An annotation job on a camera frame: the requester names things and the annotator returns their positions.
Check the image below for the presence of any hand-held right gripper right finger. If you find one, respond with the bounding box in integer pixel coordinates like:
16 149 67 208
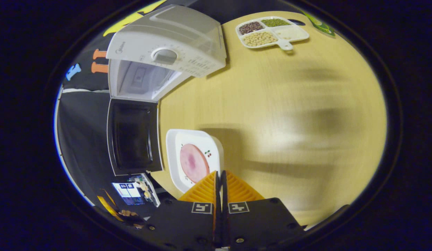
221 170 307 250

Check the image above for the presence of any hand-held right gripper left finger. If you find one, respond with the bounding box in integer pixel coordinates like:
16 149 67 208
143 170 222 250

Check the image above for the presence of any white square plate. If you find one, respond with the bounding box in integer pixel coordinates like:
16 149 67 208
166 129 224 194

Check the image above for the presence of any pink ham slice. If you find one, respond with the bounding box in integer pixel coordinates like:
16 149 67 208
180 144 210 184

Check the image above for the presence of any white microwave oven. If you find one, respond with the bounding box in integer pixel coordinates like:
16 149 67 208
106 4 227 176

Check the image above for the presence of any divided tray of beans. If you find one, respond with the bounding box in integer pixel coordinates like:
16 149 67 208
236 16 310 51

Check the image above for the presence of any green tea bottle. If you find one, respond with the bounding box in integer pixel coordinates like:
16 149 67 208
301 10 335 37

